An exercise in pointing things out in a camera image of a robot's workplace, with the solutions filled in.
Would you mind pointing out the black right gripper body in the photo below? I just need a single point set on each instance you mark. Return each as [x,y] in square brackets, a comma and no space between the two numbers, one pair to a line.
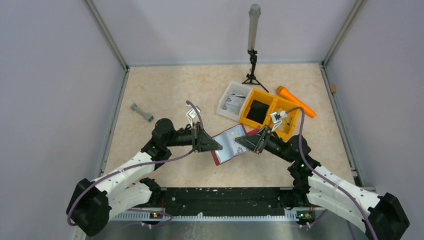
[262,141]

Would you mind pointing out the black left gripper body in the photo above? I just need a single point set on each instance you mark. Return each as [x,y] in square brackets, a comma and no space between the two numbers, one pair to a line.
[198,139]

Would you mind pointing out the red card holder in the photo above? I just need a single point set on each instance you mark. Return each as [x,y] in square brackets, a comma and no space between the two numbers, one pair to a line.
[230,148]

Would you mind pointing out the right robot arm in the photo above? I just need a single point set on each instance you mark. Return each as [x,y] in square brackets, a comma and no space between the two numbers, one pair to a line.
[379,217]

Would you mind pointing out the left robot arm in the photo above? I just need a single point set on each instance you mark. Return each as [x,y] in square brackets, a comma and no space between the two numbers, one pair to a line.
[94,202]

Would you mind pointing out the cards in white bin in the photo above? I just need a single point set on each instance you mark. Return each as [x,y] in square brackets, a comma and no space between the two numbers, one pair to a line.
[234,103]

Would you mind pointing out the yellow plastic bin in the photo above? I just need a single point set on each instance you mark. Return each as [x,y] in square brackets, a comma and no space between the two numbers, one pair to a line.
[275,103]

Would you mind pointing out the black block in bin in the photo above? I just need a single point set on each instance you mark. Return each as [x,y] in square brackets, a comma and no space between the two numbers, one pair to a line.
[257,112]

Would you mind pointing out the white plastic bin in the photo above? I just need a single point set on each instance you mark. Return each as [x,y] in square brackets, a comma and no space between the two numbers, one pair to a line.
[237,88]

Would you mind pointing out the orange plastic carrot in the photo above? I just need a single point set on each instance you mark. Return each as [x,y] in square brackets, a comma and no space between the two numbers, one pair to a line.
[286,94]

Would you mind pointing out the grey plastic connector piece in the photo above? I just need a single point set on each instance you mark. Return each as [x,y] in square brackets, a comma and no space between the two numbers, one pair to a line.
[147,116]

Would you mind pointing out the black mini tripod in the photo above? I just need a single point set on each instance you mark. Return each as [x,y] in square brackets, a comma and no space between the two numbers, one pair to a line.
[251,78]

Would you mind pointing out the grey tube on tripod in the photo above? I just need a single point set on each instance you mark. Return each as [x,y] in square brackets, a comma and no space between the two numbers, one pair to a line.
[254,15]

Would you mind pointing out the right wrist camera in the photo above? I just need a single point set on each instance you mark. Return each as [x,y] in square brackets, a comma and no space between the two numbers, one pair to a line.
[277,118]

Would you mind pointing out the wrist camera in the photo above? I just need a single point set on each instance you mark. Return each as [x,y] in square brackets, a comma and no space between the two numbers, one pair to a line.
[193,113]
[277,118]

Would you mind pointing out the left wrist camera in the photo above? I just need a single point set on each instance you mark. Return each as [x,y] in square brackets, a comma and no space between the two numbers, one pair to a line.
[193,113]

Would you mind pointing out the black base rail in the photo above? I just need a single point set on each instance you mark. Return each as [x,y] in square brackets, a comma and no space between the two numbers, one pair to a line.
[227,201]

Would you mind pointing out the small tan wall object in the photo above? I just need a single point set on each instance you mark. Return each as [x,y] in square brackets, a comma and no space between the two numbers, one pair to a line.
[332,88]

